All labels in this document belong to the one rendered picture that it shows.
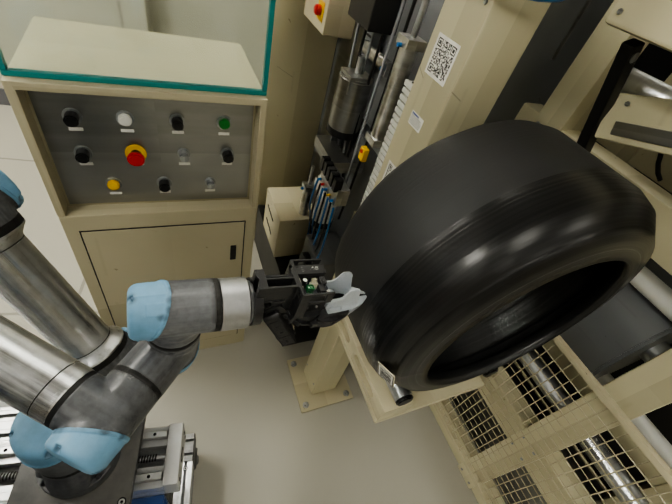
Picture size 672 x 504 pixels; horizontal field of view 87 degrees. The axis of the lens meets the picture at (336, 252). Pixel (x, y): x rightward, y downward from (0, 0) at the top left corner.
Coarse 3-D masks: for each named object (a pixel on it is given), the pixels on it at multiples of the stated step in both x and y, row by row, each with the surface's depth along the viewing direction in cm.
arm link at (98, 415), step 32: (0, 320) 44; (0, 352) 42; (32, 352) 43; (64, 352) 47; (0, 384) 41; (32, 384) 41; (64, 384) 43; (96, 384) 44; (128, 384) 45; (32, 416) 42; (64, 416) 42; (96, 416) 42; (128, 416) 44; (64, 448) 40; (96, 448) 41
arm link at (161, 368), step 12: (132, 348) 50; (144, 348) 49; (156, 348) 49; (180, 348) 49; (192, 348) 52; (132, 360) 48; (144, 360) 48; (156, 360) 49; (168, 360) 50; (180, 360) 51; (192, 360) 56; (144, 372) 47; (156, 372) 48; (168, 372) 49; (180, 372) 56; (156, 384) 48; (168, 384) 50
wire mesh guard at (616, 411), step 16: (560, 336) 97; (544, 352) 101; (560, 368) 98; (576, 368) 92; (592, 384) 89; (464, 400) 133; (480, 400) 126; (496, 400) 119; (608, 400) 86; (512, 416) 114; (544, 416) 103; (560, 416) 99; (592, 416) 91; (624, 416) 84; (448, 432) 143; (576, 432) 95; (592, 432) 91; (640, 432) 82; (576, 448) 96; (640, 448) 81; (464, 464) 136; (640, 464) 82; (656, 464) 78; (480, 480) 130; (544, 480) 105; (512, 496) 118
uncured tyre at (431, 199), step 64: (512, 128) 60; (384, 192) 62; (448, 192) 55; (512, 192) 51; (576, 192) 50; (640, 192) 56; (384, 256) 59; (448, 256) 51; (512, 256) 49; (576, 256) 50; (640, 256) 60; (384, 320) 58; (448, 320) 53; (512, 320) 96; (576, 320) 80; (448, 384) 81
